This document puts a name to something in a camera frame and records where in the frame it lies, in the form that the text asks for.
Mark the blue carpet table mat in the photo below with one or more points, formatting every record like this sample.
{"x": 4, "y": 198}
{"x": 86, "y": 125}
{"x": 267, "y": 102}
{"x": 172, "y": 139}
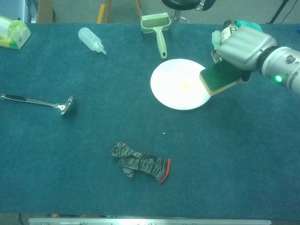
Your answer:
{"x": 93, "y": 93}

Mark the translucent plastic squeeze bottle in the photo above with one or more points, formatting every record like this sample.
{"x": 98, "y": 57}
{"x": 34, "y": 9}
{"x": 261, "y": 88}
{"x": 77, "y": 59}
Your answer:
{"x": 89, "y": 38}

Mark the tea bottle with label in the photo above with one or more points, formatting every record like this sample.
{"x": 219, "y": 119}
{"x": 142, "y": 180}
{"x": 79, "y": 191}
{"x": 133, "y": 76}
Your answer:
{"x": 228, "y": 30}

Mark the grey striped work glove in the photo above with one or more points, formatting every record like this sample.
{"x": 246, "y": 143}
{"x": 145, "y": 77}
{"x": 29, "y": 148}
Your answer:
{"x": 143, "y": 162}

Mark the aluminium profile rail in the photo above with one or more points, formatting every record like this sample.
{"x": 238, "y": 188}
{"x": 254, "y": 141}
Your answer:
{"x": 150, "y": 221}

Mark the white round plate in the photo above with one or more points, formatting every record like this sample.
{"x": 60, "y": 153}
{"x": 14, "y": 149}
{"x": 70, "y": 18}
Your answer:
{"x": 173, "y": 82}

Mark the yellow green tissue pack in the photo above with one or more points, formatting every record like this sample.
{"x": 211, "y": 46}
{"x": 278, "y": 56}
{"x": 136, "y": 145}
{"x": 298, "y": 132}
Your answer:
{"x": 14, "y": 35}

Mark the green yellow sponge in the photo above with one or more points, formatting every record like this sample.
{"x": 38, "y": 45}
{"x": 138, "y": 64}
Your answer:
{"x": 220, "y": 76}

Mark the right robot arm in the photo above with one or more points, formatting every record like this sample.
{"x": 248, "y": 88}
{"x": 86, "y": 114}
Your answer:
{"x": 283, "y": 65}

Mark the stainless steel ladle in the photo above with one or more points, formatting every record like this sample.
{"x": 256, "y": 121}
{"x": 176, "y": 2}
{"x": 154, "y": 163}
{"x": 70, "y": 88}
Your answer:
{"x": 64, "y": 109}

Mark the wooden frame legs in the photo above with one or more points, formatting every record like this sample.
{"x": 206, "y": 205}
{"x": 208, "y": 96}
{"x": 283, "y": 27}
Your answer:
{"x": 102, "y": 11}

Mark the brown cardboard box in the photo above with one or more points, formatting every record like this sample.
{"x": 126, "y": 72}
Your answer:
{"x": 45, "y": 10}

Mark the black tripod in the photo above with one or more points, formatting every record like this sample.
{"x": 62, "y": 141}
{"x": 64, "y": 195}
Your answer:
{"x": 279, "y": 10}

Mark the light green scrubbing brush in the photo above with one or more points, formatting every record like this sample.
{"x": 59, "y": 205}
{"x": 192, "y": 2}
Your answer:
{"x": 216, "y": 38}

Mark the black round stool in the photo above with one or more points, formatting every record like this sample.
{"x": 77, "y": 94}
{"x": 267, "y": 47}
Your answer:
{"x": 180, "y": 4}

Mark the teal plastic package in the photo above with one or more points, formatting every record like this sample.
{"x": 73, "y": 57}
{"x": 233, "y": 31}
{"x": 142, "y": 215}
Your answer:
{"x": 248, "y": 24}

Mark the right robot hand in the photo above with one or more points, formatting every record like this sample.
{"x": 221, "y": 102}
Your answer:
{"x": 246, "y": 48}

